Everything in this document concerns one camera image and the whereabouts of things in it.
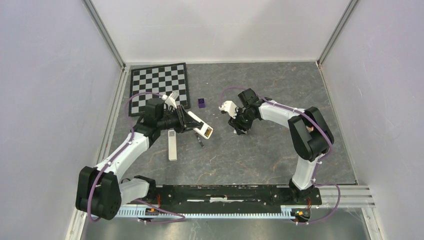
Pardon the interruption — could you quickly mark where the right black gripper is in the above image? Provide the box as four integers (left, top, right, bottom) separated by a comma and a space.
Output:
228, 107, 256, 135

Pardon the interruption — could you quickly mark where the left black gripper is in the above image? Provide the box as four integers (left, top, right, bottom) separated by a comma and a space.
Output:
157, 105, 202, 134

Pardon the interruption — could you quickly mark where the red white remote control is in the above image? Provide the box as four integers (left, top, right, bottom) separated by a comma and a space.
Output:
187, 111, 214, 140

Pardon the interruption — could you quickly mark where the long white remote control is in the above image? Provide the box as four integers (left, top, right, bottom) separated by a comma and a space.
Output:
168, 129, 178, 162

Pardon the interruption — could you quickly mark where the white battery cover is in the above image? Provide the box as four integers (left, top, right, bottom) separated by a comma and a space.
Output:
234, 129, 247, 135

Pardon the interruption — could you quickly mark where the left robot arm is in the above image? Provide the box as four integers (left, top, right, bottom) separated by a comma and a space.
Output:
75, 95, 213, 220

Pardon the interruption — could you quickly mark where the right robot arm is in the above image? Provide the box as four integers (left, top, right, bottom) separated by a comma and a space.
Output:
219, 88, 334, 204

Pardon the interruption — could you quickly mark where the purple cube block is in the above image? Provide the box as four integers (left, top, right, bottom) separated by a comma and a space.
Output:
197, 98, 206, 109

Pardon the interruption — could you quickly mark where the black white chessboard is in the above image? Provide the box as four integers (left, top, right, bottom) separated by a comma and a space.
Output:
128, 62, 191, 117

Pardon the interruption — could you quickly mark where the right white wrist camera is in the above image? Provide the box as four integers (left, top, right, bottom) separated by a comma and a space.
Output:
218, 100, 239, 119

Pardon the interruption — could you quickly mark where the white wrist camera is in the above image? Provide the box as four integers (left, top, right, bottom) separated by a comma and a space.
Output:
161, 91, 179, 109
218, 100, 239, 119

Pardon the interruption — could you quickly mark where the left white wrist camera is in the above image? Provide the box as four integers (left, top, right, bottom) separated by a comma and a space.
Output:
161, 91, 179, 109

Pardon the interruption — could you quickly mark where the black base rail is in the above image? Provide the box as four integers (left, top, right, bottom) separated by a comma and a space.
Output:
143, 184, 322, 214

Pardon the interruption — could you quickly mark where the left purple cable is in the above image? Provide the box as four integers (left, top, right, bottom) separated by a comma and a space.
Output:
86, 92, 167, 223

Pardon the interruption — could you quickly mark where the white toothed cable duct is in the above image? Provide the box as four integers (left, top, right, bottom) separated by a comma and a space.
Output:
114, 204, 295, 220

